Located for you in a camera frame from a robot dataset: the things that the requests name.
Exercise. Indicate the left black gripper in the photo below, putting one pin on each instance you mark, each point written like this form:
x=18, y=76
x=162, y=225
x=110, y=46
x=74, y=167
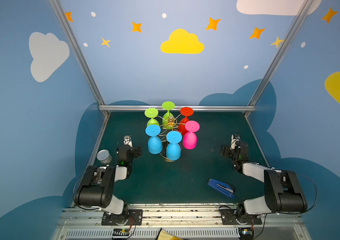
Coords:
x=135, y=151

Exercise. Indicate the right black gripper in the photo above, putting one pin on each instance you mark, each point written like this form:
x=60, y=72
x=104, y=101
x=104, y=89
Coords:
x=226, y=151

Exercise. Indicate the blue wine glass front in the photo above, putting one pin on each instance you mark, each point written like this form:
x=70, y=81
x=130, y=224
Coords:
x=173, y=149

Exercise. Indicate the blue wine glass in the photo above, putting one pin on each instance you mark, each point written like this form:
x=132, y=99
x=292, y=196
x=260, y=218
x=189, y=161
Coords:
x=154, y=143
x=173, y=149

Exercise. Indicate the pink wine glass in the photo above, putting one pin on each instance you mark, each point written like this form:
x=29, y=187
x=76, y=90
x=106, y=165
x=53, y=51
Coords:
x=190, y=138

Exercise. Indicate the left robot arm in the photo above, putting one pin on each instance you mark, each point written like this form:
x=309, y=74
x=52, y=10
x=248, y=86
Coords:
x=95, y=190

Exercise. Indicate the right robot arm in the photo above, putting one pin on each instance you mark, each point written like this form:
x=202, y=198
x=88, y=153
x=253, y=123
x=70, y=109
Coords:
x=282, y=190

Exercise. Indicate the blue wine glass left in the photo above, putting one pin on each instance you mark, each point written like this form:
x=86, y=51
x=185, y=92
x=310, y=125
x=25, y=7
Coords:
x=154, y=143

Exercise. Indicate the green wine glass left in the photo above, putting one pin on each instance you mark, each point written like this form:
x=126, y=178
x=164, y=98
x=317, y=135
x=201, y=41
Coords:
x=151, y=113

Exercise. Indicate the green wine glass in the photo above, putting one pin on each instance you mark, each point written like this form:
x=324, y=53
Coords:
x=151, y=113
x=168, y=106

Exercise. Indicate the green wine glass back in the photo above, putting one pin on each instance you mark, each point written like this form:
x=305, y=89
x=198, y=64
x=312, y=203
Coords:
x=168, y=106

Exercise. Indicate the red wine glass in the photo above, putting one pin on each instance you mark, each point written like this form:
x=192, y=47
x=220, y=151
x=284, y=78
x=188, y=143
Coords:
x=186, y=112

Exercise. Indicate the blue stapler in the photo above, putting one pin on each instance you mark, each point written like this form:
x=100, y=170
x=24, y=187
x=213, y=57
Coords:
x=222, y=187

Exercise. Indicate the yellow object at bottom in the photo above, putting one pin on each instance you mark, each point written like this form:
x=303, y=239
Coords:
x=163, y=235

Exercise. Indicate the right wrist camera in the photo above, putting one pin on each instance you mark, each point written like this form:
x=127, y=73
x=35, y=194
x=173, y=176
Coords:
x=234, y=139

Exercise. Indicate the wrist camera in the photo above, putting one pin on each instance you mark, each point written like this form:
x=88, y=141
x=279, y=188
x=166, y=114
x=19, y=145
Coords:
x=234, y=139
x=127, y=140

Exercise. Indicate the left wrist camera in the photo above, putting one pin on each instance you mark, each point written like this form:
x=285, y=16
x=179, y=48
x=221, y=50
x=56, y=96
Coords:
x=127, y=140

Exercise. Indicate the gold wire glass rack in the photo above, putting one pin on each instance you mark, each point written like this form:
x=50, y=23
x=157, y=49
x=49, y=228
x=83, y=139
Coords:
x=169, y=124

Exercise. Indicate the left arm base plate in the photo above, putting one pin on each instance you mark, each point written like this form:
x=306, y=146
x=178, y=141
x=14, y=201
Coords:
x=127, y=218

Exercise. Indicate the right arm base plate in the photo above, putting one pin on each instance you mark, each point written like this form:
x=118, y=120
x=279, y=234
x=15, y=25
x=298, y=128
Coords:
x=235, y=217

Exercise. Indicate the aluminium front rail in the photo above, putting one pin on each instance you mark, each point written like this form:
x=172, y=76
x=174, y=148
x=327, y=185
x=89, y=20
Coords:
x=206, y=221

